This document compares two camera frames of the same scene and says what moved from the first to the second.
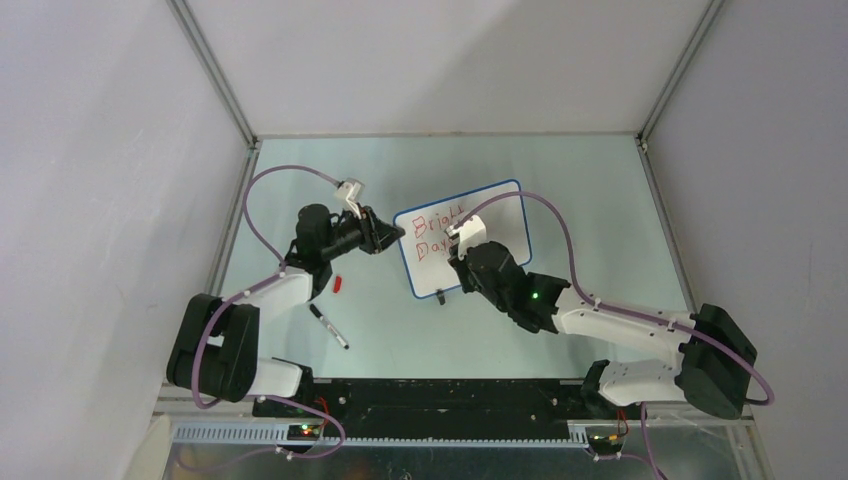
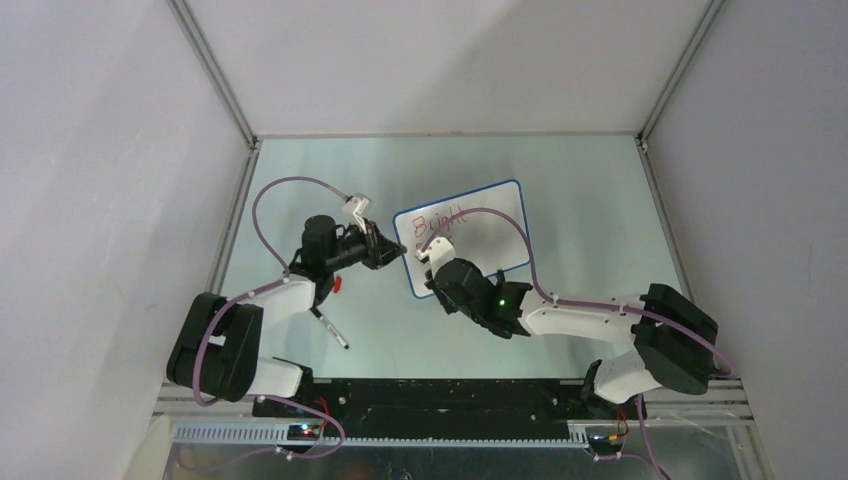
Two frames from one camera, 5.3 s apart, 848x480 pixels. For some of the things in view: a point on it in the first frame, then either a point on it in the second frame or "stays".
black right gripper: [461, 266] to [449, 308]
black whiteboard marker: [329, 327] stays
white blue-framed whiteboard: [427, 247] stays
